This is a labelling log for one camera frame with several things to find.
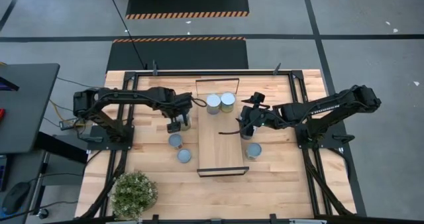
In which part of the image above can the green labelled tin can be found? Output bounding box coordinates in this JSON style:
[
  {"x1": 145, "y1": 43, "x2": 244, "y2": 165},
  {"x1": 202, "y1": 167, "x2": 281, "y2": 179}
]
[{"x1": 176, "y1": 113, "x2": 192, "y2": 132}]

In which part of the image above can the short green-print tin can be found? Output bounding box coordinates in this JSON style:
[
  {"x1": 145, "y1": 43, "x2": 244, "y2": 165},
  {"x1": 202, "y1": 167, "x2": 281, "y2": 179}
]
[{"x1": 240, "y1": 126, "x2": 256, "y2": 140}]

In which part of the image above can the mixed vegetables tin can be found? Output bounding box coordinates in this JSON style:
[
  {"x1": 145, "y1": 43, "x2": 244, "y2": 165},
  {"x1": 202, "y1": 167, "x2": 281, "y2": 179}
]
[{"x1": 244, "y1": 142, "x2": 263, "y2": 161}]

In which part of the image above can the carrots tin can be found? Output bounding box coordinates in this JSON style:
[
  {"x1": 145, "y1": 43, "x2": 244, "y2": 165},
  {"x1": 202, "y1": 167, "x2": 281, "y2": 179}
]
[{"x1": 205, "y1": 93, "x2": 222, "y2": 115}]

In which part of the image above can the diced tomatoes tin can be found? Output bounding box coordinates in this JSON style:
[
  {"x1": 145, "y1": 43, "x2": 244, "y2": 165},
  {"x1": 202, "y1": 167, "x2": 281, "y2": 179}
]
[{"x1": 168, "y1": 133, "x2": 184, "y2": 150}]

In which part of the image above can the peas tin can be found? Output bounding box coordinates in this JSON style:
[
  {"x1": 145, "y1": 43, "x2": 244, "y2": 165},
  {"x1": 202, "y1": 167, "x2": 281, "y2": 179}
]
[{"x1": 220, "y1": 91, "x2": 237, "y2": 113}]

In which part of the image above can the teal tuna fish can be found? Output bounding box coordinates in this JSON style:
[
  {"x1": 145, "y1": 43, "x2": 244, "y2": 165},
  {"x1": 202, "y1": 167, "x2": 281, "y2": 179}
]
[{"x1": 176, "y1": 148, "x2": 192, "y2": 164}]

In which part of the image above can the wooden tray with black ends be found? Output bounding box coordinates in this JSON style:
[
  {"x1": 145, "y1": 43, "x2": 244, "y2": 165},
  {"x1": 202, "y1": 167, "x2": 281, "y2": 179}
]
[{"x1": 195, "y1": 78, "x2": 250, "y2": 178}]

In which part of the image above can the black hazard-striped floor mat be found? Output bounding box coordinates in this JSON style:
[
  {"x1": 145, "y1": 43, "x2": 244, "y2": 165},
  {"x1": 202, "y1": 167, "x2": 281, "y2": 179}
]
[
  {"x1": 125, "y1": 0, "x2": 250, "y2": 20},
  {"x1": 105, "y1": 36, "x2": 249, "y2": 71}
]

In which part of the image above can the round green potted plant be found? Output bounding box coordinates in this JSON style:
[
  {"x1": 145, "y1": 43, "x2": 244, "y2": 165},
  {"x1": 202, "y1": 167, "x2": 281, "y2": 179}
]
[{"x1": 110, "y1": 170, "x2": 159, "y2": 220}]

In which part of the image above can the black power adapter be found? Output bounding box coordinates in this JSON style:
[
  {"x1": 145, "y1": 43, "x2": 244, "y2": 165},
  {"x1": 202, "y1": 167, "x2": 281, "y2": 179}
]
[{"x1": 59, "y1": 119, "x2": 79, "y2": 131}]

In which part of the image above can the black desk beam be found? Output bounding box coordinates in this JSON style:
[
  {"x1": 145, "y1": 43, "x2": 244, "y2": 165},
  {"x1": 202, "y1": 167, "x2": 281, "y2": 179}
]
[{"x1": 34, "y1": 131, "x2": 89, "y2": 165}]

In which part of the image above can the dark grey desk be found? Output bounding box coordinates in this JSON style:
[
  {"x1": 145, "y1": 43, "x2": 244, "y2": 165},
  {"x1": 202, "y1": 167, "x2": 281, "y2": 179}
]
[{"x1": 0, "y1": 63, "x2": 61, "y2": 155}]

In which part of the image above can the black computer mouse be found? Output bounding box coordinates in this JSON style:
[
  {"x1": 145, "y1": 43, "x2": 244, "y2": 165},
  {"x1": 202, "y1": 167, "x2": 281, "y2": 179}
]
[{"x1": 1, "y1": 181, "x2": 31, "y2": 215}]

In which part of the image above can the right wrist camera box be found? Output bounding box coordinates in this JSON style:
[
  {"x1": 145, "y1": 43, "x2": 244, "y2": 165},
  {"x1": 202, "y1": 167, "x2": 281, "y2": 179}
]
[{"x1": 240, "y1": 91, "x2": 266, "y2": 109}]

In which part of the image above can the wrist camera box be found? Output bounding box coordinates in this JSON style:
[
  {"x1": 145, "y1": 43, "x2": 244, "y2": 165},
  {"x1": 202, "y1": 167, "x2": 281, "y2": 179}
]
[
  {"x1": 240, "y1": 91, "x2": 266, "y2": 109},
  {"x1": 166, "y1": 121, "x2": 182, "y2": 134}
]

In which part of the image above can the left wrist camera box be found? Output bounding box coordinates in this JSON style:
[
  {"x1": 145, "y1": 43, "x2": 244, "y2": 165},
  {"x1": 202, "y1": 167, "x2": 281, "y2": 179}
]
[{"x1": 166, "y1": 121, "x2": 182, "y2": 134}]

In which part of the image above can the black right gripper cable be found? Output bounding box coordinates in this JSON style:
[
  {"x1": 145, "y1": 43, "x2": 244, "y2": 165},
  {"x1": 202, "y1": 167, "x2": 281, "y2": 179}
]
[{"x1": 218, "y1": 124, "x2": 246, "y2": 136}]

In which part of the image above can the black aluminium table frame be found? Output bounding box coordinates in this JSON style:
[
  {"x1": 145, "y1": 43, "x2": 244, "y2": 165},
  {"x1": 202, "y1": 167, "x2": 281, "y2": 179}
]
[{"x1": 79, "y1": 70, "x2": 367, "y2": 224}]

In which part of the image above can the black floor cable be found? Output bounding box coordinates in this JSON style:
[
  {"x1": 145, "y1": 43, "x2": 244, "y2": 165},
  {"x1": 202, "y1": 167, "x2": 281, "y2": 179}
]
[{"x1": 105, "y1": 0, "x2": 148, "y2": 70}]

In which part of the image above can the yellow cable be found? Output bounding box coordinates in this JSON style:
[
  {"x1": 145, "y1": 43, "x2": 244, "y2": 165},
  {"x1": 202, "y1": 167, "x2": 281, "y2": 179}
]
[{"x1": 48, "y1": 99, "x2": 79, "y2": 127}]

